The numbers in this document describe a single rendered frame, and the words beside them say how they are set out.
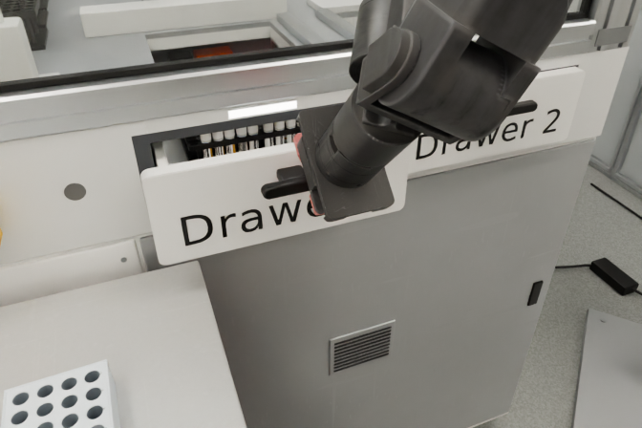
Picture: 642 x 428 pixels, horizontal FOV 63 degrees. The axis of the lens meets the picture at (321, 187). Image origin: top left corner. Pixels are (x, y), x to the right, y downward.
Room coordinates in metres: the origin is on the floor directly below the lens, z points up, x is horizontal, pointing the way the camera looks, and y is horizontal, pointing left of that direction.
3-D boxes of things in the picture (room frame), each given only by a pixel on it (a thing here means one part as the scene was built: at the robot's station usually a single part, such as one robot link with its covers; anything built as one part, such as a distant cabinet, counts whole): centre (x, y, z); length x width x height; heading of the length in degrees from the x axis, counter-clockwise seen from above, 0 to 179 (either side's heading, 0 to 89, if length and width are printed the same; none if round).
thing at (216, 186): (0.48, 0.04, 0.87); 0.29 x 0.02 x 0.11; 111
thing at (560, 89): (0.66, -0.23, 0.87); 0.29 x 0.02 x 0.11; 111
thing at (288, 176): (0.46, 0.03, 0.91); 0.07 x 0.04 x 0.01; 111
